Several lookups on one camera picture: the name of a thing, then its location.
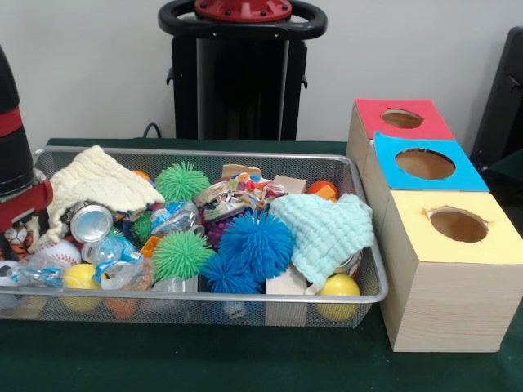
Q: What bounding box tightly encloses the orange striped tiger plush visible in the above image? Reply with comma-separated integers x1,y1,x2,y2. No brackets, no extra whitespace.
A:
0,226,34,262

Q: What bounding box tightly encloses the black upright panel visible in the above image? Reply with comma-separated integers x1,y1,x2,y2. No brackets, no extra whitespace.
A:
469,26,523,167

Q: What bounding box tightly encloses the small blue spiky ball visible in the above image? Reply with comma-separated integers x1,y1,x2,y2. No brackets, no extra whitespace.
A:
199,253,263,295

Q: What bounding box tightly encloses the silver mesh bin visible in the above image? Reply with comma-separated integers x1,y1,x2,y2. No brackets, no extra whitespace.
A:
0,146,390,330

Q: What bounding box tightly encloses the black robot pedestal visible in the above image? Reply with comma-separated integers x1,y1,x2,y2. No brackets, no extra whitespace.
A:
158,0,328,142

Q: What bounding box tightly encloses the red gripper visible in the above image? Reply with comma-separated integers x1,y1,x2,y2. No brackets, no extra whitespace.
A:
0,179,56,234

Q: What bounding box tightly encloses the wooden box with three holes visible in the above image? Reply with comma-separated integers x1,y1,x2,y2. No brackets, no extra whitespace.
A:
345,98,523,353

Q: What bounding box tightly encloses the green spiky ball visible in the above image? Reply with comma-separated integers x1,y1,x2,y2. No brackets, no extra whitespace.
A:
154,161,212,203
151,230,217,283

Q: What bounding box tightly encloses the silver drink can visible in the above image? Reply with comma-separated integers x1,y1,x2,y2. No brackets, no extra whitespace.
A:
69,203,114,244

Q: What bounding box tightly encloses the white baseball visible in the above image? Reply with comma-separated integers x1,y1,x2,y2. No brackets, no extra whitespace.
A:
34,239,83,269

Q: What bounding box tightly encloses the cream waffle cloth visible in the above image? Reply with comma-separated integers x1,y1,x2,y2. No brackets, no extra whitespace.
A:
30,145,166,248

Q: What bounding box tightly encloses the dark green table cloth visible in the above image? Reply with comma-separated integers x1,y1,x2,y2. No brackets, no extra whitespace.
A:
485,147,523,185
0,137,523,392

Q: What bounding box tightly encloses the large blue spiky ball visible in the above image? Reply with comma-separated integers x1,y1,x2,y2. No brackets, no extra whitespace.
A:
219,210,294,283

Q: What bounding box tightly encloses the mint waffle cloth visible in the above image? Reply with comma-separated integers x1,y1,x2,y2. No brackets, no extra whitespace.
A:
269,194,376,287

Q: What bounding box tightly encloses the yellow plastic ball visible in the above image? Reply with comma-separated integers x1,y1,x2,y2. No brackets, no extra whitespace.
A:
60,263,102,314
315,273,362,322

